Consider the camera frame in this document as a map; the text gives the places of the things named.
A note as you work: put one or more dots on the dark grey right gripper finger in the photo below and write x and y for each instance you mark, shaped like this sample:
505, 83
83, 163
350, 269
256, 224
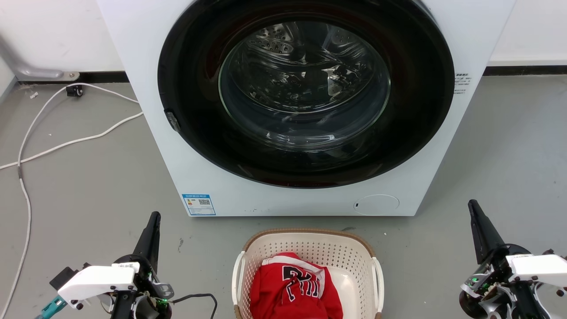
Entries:
485, 235

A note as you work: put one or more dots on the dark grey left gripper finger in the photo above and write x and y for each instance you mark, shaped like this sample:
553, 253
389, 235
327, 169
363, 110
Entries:
149, 241

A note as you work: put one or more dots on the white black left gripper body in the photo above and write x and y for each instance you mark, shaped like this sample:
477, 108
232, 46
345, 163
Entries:
102, 281

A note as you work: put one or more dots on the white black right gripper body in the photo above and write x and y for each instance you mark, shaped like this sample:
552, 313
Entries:
531, 268

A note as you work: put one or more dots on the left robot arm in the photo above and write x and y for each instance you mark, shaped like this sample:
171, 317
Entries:
122, 310

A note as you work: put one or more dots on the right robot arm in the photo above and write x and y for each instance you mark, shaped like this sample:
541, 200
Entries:
529, 303

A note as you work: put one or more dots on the beige plastic laundry basket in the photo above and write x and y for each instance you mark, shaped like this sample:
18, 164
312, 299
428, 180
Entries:
310, 241

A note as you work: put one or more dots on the teal connector piece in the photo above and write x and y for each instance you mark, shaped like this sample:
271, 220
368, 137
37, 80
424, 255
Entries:
51, 308

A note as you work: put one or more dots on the blue energy label sticker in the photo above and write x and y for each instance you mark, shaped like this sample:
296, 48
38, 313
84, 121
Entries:
199, 204

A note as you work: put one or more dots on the round white filter cover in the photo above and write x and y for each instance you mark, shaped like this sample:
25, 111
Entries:
376, 205

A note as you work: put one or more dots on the black round washer door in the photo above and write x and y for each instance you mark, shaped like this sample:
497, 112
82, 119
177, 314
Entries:
416, 133

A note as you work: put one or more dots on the white front-load washing machine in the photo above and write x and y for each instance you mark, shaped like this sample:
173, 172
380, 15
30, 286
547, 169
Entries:
274, 201

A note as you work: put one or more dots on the red basketball jersey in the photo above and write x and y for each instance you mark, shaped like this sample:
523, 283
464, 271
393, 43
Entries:
274, 292

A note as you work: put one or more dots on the white text warning sticker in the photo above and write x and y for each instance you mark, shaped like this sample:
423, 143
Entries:
462, 83

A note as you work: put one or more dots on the steel washer drum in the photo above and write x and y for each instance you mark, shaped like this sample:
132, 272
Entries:
305, 79

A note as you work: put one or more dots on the grey metal floor bracket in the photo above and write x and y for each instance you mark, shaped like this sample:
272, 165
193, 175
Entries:
31, 72

